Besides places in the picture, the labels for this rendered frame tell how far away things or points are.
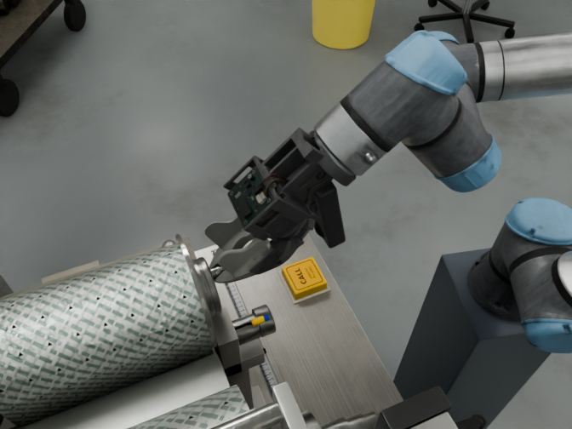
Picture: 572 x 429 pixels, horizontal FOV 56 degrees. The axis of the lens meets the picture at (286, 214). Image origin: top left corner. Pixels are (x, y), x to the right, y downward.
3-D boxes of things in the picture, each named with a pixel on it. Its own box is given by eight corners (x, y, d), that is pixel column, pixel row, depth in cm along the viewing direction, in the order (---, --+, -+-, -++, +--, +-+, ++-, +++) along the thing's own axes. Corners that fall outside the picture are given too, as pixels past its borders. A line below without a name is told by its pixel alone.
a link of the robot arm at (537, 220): (546, 234, 104) (574, 187, 94) (567, 294, 95) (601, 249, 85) (483, 232, 104) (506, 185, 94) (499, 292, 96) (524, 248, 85)
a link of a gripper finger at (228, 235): (177, 242, 65) (230, 195, 62) (211, 254, 69) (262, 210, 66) (184, 262, 63) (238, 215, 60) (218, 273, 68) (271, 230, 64)
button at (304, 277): (327, 288, 108) (328, 282, 106) (294, 300, 106) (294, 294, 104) (312, 262, 112) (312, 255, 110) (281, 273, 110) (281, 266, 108)
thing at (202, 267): (225, 323, 68) (218, 289, 62) (210, 329, 67) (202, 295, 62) (207, 279, 72) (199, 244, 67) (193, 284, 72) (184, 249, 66)
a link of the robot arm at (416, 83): (487, 95, 53) (442, 38, 49) (402, 168, 57) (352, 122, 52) (451, 65, 60) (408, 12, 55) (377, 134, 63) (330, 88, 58)
